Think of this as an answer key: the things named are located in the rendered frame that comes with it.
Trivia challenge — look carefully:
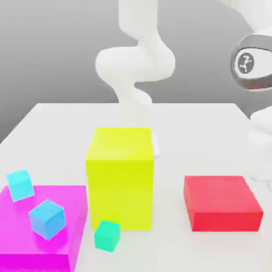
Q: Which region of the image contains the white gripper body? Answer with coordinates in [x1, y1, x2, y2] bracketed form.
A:
[246, 132, 272, 186]

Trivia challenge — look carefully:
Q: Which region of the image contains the small green cube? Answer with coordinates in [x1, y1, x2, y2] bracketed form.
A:
[94, 220, 121, 253]

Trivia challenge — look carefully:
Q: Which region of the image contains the small blue cube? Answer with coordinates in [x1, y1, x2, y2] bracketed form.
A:
[28, 199, 66, 241]

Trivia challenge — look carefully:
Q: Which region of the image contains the small cyan cube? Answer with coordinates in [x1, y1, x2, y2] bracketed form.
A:
[5, 169, 35, 202]

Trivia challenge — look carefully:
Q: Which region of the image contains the large red box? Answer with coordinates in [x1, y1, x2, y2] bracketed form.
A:
[183, 175, 264, 233]

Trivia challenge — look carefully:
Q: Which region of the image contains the large yellow box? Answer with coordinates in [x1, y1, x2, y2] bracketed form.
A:
[85, 127, 155, 232]

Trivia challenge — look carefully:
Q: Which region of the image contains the large magenta box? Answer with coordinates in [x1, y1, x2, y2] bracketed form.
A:
[0, 185, 88, 272]

